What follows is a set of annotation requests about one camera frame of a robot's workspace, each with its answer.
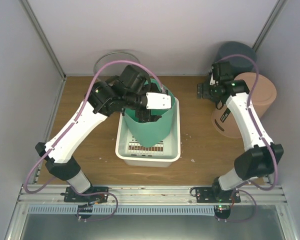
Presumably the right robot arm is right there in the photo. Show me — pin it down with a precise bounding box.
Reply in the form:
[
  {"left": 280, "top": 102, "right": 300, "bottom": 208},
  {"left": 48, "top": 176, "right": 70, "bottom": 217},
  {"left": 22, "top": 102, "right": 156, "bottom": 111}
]
[{"left": 197, "top": 61, "right": 284, "bottom": 203}]

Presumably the white plastic tub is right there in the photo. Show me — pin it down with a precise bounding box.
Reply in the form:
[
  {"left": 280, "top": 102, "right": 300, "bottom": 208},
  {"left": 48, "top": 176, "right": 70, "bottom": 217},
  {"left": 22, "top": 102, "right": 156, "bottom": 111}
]
[{"left": 115, "top": 98, "right": 181, "bottom": 168}]

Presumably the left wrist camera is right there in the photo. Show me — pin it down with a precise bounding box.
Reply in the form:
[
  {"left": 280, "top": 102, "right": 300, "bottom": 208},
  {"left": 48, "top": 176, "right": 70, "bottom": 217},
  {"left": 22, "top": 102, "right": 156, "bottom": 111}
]
[{"left": 145, "top": 92, "right": 172, "bottom": 110}]

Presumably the right aluminium frame post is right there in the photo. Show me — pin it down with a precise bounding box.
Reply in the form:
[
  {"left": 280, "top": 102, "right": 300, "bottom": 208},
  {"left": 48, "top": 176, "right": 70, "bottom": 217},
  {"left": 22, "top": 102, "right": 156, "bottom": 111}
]
[{"left": 252, "top": 0, "right": 288, "bottom": 52}]

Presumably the grey slotted cable duct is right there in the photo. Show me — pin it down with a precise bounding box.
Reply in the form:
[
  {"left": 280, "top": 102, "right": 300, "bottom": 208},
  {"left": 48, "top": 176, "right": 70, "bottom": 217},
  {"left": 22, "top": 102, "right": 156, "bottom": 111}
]
[{"left": 28, "top": 204, "right": 215, "bottom": 216}]

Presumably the aluminium mounting rail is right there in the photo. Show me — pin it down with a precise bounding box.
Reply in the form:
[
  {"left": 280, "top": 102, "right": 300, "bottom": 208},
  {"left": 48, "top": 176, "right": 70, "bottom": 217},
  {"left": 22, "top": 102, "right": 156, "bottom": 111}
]
[{"left": 17, "top": 184, "right": 288, "bottom": 206}]

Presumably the silver wire mesh bin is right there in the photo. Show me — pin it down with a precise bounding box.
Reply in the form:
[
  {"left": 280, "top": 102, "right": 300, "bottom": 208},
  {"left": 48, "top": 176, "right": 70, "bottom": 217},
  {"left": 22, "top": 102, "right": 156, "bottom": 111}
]
[{"left": 93, "top": 51, "right": 141, "bottom": 76}]

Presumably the aluminium frame post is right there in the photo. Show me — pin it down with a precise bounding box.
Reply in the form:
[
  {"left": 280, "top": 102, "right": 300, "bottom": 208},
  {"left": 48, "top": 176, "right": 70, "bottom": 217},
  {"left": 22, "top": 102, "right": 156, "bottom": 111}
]
[
  {"left": 18, "top": 0, "right": 67, "bottom": 81},
  {"left": 252, "top": 0, "right": 288, "bottom": 52}
]

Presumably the dark grey plastic bin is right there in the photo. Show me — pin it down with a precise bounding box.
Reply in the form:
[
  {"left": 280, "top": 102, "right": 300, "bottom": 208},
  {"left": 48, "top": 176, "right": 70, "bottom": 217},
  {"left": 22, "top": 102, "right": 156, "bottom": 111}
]
[{"left": 214, "top": 41, "right": 257, "bottom": 77}]

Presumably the left aluminium frame post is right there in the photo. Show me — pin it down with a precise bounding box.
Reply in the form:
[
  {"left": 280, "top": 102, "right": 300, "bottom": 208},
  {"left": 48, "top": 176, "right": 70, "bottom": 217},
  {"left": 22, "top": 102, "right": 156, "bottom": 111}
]
[{"left": 18, "top": 0, "right": 67, "bottom": 81}]

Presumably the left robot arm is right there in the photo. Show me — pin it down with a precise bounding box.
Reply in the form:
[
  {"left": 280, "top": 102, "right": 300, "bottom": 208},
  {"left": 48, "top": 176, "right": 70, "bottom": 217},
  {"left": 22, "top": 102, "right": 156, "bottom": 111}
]
[{"left": 35, "top": 63, "right": 172, "bottom": 202}]

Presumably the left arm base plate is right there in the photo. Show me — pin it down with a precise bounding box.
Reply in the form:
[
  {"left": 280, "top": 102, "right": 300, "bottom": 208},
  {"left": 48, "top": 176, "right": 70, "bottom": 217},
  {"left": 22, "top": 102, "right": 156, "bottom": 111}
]
[{"left": 60, "top": 186, "right": 109, "bottom": 204}]

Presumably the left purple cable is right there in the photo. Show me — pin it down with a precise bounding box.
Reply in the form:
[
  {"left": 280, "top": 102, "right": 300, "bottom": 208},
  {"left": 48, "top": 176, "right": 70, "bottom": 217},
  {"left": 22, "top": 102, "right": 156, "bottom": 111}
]
[{"left": 23, "top": 60, "right": 167, "bottom": 195}]

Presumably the green plastic bin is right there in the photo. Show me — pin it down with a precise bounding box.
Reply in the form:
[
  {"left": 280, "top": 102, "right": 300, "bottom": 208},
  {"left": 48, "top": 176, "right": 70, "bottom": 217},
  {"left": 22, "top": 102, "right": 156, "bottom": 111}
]
[{"left": 122, "top": 88, "right": 177, "bottom": 148}]

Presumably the salmon pink plastic bin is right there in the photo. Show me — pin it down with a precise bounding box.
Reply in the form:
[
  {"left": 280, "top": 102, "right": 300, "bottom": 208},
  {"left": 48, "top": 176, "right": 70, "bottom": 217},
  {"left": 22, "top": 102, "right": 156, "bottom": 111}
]
[{"left": 211, "top": 72, "right": 277, "bottom": 139}]

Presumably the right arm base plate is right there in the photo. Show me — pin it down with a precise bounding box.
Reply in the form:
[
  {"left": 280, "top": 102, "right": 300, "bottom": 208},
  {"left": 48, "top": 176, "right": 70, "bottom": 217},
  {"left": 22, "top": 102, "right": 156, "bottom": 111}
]
[{"left": 189, "top": 186, "right": 241, "bottom": 204}]

